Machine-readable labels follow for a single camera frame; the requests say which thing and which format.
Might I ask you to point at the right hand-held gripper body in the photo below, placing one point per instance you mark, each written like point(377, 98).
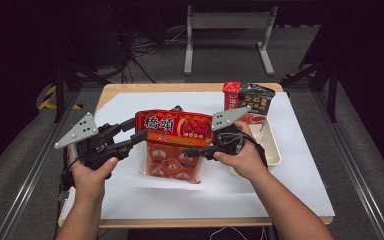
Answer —
point(226, 116)

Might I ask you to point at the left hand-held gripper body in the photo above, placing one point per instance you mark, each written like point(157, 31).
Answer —
point(80, 131)

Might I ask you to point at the red snack packet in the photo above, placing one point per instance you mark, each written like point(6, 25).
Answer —
point(231, 98)

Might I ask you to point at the red and white packet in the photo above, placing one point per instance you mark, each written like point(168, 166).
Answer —
point(255, 119)

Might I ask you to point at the large orange snack packet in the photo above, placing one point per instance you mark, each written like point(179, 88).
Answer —
point(173, 128)

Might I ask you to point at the black snack packet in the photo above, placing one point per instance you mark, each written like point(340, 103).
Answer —
point(256, 96)

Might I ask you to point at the white plastic storage box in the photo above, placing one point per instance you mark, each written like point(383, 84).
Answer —
point(273, 150)

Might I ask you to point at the person's right hand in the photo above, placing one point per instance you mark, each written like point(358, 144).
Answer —
point(250, 160)

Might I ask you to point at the person's left hand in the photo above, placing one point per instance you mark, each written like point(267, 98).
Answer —
point(88, 181)

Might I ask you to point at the yellow and black floor tape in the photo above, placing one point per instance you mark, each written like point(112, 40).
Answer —
point(48, 100)

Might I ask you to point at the white table sheet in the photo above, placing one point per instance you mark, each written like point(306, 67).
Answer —
point(180, 200)

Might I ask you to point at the black metal stand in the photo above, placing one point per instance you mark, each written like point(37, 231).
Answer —
point(331, 83)
point(59, 83)

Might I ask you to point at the white metal stand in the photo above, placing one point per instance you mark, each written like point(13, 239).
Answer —
point(228, 21)

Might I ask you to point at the aluminium floor rail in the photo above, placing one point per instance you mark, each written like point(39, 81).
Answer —
point(356, 176)
point(30, 176)

